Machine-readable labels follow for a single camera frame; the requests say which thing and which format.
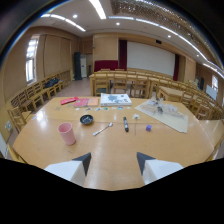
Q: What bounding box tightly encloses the small white flower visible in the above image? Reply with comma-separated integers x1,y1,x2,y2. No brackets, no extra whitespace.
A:
132,113,141,136

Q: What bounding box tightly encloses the small black bowl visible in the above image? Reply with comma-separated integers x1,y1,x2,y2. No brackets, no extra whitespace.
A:
79,114,95,126

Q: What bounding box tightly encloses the white projection screen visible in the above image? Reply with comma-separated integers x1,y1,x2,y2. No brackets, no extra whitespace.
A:
126,40,177,77

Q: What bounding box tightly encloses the dark bag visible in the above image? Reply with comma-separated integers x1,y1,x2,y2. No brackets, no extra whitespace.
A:
43,77,60,89

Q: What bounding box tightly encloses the beige paper sheet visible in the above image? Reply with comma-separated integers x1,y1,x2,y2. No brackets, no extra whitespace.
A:
134,98,190,134

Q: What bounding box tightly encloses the metal spoon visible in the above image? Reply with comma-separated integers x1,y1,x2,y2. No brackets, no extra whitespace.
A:
92,122,114,137

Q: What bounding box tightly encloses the red pouch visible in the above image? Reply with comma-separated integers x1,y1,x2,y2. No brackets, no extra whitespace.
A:
59,96,79,106

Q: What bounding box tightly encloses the dark red curtain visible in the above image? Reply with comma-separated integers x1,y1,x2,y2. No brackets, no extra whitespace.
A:
118,39,128,72

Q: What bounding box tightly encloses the black marker pen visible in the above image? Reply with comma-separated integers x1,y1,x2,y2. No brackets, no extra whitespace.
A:
122,116,130,133

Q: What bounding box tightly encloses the white printed book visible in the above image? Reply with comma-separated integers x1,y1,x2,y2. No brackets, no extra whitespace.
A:
100,92,133,107

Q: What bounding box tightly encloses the clear plastic bag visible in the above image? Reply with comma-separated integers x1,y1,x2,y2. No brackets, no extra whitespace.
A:
145,99,179,116

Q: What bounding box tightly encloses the wooden chair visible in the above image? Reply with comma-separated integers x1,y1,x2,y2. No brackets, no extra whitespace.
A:
93,72,111,97
6,105,32,134
112,72,129,95
129,74,150,99

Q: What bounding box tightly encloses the small wooden desk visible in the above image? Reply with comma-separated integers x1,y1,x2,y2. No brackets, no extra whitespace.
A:
156,85,186,103

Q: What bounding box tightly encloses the long wooden table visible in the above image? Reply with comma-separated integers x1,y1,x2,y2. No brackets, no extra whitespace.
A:
88,71,152,98

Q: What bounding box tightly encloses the window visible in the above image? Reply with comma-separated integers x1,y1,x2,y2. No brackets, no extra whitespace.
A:
25,34,40,85

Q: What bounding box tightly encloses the pink plastic cup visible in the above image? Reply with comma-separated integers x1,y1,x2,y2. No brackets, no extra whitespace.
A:
57,122,77,146

